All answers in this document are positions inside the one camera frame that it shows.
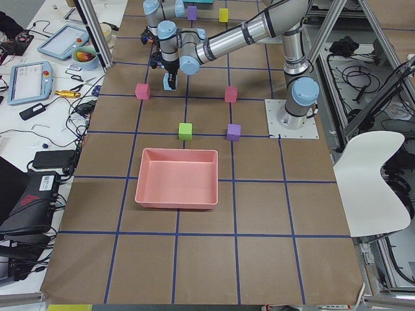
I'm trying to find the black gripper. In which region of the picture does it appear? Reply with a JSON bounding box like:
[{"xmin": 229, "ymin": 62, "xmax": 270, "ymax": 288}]
[
  {"xmin": 161, "ymin": 60, "xmax": 178, "ymax": 90},
  {"xmin": 141, "ymin": 27, "xmax": 159, "ymax": 45}
]

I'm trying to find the light blue block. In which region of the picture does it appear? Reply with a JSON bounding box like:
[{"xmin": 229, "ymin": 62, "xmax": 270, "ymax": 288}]
[{"xmin": 163, "ymin": 73, "xmax": 175, "ymax": 91}]

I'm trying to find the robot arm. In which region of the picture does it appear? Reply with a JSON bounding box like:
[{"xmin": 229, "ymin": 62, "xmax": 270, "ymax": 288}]
[
  {"xmin": 141, "ymin": 0, "xmax": 185, "ymax": 45},
  {"xmin": 143, "ymin": 1, "xmax": 311, "ymax": 118}
]

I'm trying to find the pink block, far left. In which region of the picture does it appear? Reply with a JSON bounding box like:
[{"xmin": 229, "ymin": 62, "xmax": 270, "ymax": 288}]
[{"xmin": 135, "ymin": 83, "xmax": 150, "ymax": 100}]

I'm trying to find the pink block,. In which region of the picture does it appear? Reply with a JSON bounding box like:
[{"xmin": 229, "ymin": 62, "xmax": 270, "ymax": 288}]
[
  {"xmin": 224, "ymin": 86, "xmax": 238, "ymax": 103},
  {"xmin": 135, "ymin": 83, "xmax": 150, "ymax": 100}
]

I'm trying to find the white bowl with lemon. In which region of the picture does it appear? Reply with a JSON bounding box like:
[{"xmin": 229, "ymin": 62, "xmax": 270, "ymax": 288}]
[{"xmin": 100, "ymin": 23, "xmax": 114, "ymax": 49}]

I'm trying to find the purple block, right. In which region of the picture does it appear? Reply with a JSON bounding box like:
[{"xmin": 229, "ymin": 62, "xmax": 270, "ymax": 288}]
[{"xmin": 187, "ymin": 6, "xmax": 197, "ymax": 21}]

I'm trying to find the purple block,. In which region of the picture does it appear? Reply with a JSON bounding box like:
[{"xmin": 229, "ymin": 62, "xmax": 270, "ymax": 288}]
[
  {"xmin": 226, "ymin": 124, "xmax": 241, "ymax": 141},
  {"xmin": 187, "ymin": 6, "xmax": 197, "ymax": 21}
]

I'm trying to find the green foam block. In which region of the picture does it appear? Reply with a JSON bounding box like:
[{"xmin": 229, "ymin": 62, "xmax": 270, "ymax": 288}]
[{"xmin": 178, "ymin": 122, "xmax": 193, "ymax": 141}]

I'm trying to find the pink block, near left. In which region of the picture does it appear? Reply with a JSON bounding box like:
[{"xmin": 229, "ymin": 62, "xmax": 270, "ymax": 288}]
[{"xmin": 224, "ymin": 86, "xmax": 238, "ymax": 103}]

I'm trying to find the blue bowl with fruit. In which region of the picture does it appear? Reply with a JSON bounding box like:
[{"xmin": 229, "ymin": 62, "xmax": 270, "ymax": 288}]
[{"xmin": 72, "ymin": 46, "xmax": 99, "ymax": 71}]

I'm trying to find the teal plastic tray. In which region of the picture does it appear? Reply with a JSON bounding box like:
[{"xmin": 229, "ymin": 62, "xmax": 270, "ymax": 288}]
[{"xmin": 193, "ymin": 0, "xmax": 214, "ymax": 4}]

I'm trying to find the yellow foam block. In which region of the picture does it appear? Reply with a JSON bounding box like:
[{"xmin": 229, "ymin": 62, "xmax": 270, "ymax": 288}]
[{"xmin": 219, "ymin": 8, "xmax": 229, "ymax": 23}]

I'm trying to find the purple block, left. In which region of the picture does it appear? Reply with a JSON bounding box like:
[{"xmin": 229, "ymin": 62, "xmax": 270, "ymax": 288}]
[{"xmin": 226, "ymin": 124, "xmax": 241, "ymax": 141}]

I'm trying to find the teach pendant, far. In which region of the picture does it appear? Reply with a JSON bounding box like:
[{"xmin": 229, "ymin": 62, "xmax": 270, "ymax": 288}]
[{"xmin": 37, "ymin": 25, "xmax": 89, "ymax": 60}]

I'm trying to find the teach pendant,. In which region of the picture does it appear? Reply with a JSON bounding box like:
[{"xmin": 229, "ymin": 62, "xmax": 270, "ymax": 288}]
[
  {"xmin": 7, "ymin": 61, "xmax": 53, "ymax": 106},
  {"xmin": 37, "ymin": 25, "xmax": 89, "ymax": 60}
]

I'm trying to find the pink plastic tray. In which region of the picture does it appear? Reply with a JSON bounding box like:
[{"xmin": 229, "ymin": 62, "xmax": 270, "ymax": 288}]
[{"xmin": 135, "ymin": 148, "xmax": 219, "ymax": 210}]

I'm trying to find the teach pendant, near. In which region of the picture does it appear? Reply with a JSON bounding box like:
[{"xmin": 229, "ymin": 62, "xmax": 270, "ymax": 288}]
[{"xmin": 7, "ymin": 61, "xmax": 53, "ymax": 106}]

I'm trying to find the black power adapter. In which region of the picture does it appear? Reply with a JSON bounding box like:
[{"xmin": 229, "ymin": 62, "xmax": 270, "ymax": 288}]
[{"xmin": 32, "ymin": 150, "xmax": 75, "ymax": 169}]

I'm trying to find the black laptop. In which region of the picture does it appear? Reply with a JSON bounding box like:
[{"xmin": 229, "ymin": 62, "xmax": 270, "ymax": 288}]
[{"xmin": 1, "ymin": 158, "xmax": 59, "ymax": 236}]

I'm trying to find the white chair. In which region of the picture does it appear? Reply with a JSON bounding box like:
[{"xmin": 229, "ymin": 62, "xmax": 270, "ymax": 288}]
[{"xmin": 333, "ymin": 131, "xmax": 410, "ymax": 237}]

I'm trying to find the aluminium frame post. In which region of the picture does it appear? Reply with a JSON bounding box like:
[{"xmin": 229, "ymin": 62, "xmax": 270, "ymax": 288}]
[{"xmin": 74, "ymin": 0, "xmax": 113, "ymax": 70}]

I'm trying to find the orange screwdriver handle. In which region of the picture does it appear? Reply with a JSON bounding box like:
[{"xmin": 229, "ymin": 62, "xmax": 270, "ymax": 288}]
[{"xmin": 54, "ymin": 90, "xmax": 81, "ymax": 98}]

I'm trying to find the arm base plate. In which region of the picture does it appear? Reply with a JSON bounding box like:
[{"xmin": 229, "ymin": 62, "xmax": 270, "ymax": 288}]
[{"xmin": 265, "ymin": 99, "xmax": 319, "ymax": 139}]

